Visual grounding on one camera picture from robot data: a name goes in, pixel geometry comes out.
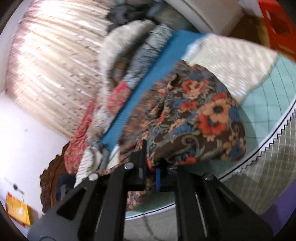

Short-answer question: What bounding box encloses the floral patterned garment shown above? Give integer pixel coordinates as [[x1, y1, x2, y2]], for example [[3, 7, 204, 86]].
[[104, 60, 246, 211]]

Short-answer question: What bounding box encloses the red patchwork quilt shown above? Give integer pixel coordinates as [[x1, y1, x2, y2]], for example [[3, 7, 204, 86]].
[[64, 80, 132, 174]]

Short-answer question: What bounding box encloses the chevron patterned bedspread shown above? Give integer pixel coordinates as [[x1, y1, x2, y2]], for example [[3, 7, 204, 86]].
[[100, 29, 296, 241]]

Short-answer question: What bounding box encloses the cream chevron folded blanket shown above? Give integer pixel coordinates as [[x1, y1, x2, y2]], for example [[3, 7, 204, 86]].
[[98, 20, 156, 94]]

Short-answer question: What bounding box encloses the white appliance box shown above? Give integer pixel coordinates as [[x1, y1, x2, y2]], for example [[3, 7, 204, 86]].
[[167, 0, 243, 36]]

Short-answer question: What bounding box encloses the dark wooden bed frame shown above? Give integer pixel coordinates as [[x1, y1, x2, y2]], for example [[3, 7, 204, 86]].
[[40, 142, 77, 213]]

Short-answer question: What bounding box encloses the yellow wall sticker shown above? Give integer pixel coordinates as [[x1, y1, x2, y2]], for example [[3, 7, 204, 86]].
[[5, 193, 32, 226]]

